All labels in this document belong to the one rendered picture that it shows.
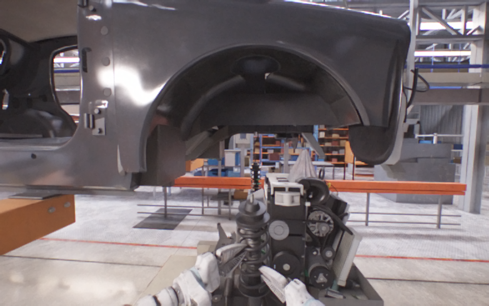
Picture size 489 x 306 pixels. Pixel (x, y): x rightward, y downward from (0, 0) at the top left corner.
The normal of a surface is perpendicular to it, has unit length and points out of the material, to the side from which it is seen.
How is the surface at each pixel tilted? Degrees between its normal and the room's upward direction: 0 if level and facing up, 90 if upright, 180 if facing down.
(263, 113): 90
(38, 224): 90
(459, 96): 90
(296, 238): 90
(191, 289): 10
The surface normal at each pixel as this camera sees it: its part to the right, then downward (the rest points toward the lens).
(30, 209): 1.00, 0.02
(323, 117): -0.12, 0.06
